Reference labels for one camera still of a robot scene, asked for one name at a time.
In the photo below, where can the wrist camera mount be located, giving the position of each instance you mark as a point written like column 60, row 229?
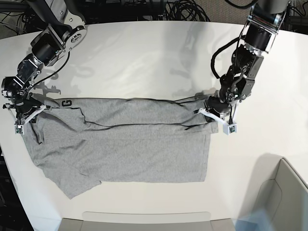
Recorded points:
column 19, row 125
column 228, row 127

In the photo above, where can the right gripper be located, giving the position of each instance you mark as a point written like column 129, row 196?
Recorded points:
column 25, row 107

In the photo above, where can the grey T-shirt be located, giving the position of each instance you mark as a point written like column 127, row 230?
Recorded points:
column 80, row 143

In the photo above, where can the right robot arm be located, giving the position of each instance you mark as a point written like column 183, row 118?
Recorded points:
column 65, row 29

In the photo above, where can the black cable pile background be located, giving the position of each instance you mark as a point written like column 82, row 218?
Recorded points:
column 109, row 11

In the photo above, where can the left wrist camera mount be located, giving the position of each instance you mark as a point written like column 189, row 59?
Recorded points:
column 228, row 127

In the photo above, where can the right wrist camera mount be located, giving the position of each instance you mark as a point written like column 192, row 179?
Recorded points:
column 19, row 125

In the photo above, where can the beige bin right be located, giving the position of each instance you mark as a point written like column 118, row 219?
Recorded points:
column 282, row 202

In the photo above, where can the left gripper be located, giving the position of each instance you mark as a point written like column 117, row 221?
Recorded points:
column 215, row 106

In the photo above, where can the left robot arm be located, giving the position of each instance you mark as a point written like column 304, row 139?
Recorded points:
column 256, row 38

